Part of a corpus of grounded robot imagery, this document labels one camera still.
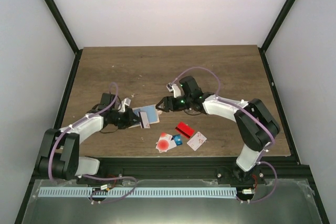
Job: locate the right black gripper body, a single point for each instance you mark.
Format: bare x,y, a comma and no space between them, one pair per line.
179,106

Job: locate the black aluminium front rail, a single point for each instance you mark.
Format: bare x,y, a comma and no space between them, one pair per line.
222,168

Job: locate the white card pink pattern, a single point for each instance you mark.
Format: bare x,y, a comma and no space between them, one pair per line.
196,141

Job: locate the light blue slotted cable duct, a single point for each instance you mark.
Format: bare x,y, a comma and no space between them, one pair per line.
141,192

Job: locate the red card black stripe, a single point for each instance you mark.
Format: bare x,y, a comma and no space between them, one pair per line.
185,130

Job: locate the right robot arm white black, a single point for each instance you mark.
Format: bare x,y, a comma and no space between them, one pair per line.
257,127

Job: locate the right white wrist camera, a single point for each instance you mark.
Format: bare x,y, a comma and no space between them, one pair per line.
174,89

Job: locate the white card red circle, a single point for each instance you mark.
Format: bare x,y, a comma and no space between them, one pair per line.
165,143

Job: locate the blue white card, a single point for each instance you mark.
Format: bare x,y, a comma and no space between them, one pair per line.
177,139

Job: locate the beige leather card holder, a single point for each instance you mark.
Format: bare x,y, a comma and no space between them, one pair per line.
148,115

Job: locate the left black frame post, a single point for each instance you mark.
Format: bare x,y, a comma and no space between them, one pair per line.
62,25

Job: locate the black frame post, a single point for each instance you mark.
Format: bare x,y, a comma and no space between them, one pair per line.
62,25
288,4

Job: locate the right black frame post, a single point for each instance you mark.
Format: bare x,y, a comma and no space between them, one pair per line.
288,4

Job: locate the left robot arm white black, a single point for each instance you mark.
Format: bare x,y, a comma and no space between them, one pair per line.
59,156

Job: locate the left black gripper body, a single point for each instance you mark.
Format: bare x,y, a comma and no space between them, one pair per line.
123,121

